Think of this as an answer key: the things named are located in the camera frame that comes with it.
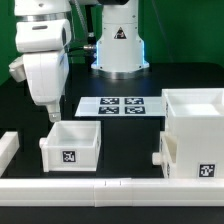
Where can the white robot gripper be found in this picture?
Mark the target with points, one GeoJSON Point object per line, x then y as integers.
{"type": "Point", "coordinates": [45, 61]}

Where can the white sheet with fiducial markers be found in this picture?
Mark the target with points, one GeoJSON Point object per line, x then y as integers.
{"type": "Point", "coordinates": [120, 107]}

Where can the small white drawer with knob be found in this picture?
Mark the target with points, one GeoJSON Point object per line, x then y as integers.
{"type": "Point", "coordinates": [166, 157]}

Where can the white left barrier block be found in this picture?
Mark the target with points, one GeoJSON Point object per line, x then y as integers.
{"type": "Point", "coordinates": [9, 144]}

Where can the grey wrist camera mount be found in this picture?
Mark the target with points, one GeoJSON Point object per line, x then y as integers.
{"type": "Point", "coordinates": [16, 69]}

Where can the large white drawer cabinet box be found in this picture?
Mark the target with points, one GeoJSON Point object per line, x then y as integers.
{"type": "Point", "coordinates": [196, 117]}

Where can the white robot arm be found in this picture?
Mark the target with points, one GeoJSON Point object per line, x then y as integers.
{"type": "Point", "coordinates": [120, 49]}

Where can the white front barrier rail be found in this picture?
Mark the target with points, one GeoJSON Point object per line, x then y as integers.
{"type": "Point", "coordinates": [111, 192]}

